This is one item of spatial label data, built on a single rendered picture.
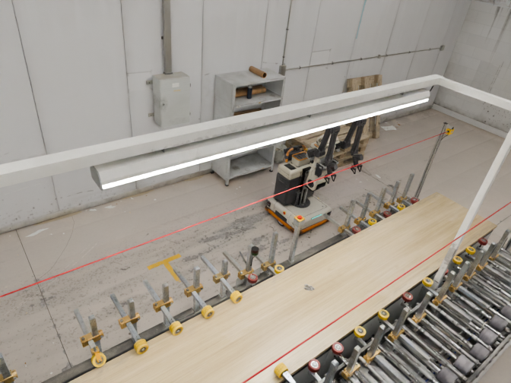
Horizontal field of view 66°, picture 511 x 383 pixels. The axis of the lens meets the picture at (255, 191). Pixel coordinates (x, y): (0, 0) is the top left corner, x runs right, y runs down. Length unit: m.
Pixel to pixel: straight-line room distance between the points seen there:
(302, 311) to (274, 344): 0.37
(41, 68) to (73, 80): 0.33
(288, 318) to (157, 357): 0.95
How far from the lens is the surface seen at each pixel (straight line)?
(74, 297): 4.44
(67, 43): 4.65
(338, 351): 2.94
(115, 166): 1.69
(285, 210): 5.04
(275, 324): 2.97
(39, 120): 4.83
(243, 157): 6.35
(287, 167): 4.88
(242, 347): 2.83
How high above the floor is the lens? 3.24
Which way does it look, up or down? 34 degrees down
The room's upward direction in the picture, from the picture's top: 7 degrees clockwise
